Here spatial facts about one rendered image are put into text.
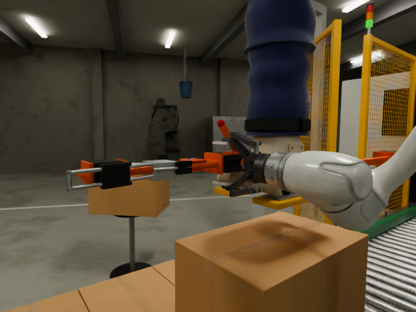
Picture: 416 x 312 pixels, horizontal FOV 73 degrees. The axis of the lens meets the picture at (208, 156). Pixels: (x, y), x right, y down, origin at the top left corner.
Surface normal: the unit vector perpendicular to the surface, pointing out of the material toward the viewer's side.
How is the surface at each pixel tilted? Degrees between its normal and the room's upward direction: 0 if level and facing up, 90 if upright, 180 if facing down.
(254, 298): 90
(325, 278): 90
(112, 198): 90
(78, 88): 90
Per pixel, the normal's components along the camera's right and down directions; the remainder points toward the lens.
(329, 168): -0.56, -0.46
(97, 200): -0.14, 0.08
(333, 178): -0.66, -0.07
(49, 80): 0.26, 0.08
